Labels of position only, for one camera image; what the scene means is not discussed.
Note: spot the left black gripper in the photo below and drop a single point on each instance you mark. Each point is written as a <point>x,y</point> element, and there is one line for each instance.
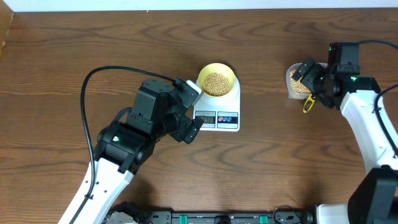
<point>185,131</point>

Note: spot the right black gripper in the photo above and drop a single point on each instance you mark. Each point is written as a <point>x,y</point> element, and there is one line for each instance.
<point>316,70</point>

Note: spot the yellow measuring scoop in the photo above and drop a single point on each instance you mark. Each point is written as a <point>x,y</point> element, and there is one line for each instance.
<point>310,101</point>

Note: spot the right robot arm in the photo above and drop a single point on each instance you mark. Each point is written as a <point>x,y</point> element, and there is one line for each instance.
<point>339,84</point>

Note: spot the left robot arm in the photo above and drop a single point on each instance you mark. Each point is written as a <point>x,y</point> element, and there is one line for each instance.
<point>119,153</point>

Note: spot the white digital kitchen scale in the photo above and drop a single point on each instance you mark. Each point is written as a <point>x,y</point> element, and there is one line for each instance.
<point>220,113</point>

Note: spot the soybeans in yellow bowl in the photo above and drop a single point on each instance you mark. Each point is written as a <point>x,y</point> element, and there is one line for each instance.
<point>216,84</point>

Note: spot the pale yellow bowl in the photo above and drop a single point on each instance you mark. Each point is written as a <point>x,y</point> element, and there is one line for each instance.
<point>218,68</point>

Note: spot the soybeans in container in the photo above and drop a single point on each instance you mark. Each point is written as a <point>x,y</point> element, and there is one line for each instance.
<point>297,86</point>

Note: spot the clear plastic container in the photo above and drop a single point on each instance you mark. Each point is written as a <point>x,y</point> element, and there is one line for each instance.
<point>291,92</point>

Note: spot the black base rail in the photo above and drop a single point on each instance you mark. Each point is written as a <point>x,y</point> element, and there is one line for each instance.
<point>164,217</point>

